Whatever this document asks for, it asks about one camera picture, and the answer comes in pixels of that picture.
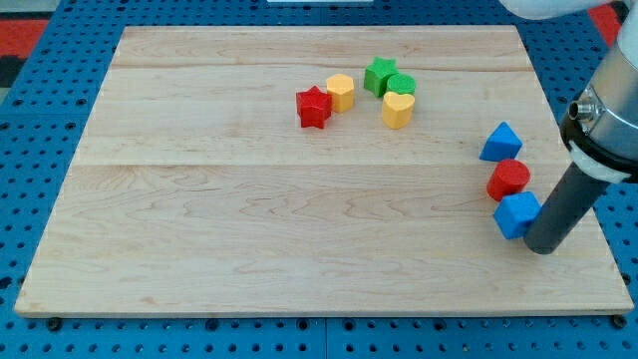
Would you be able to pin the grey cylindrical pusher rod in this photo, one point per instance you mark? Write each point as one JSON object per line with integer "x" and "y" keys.
{"x": 570, "y": 200}

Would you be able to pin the blue triangle block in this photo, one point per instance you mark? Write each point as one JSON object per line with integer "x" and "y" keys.
{"x": 502, "y": 144}

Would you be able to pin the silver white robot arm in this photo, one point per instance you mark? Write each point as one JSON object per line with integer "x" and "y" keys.
{"x": 599, "y": 129}

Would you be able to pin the blue cube block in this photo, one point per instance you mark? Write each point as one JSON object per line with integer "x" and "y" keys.
{"x": 515, "y": 213}

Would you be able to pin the red cylinder block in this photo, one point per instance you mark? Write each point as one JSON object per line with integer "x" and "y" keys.
{"x": 508, "y": 177}

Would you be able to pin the yellow heart block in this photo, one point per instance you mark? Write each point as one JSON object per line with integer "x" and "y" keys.
{"x": 397, "y": 109}

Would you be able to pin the green cylinder block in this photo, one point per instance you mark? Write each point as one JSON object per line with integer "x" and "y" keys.
{"x": 401, "y": 84}

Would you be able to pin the green star block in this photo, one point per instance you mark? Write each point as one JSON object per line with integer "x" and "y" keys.
{"x": 377, "y": 75}

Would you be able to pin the yellow hexagon block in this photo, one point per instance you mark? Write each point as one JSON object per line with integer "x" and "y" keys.
{"x": 342, "y": 90}

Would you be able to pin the red star block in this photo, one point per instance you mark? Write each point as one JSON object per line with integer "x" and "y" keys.
{"x": 314, "y": 108}

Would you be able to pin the light wooden board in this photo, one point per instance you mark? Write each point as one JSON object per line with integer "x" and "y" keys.
{"x": 195, "y": 192}

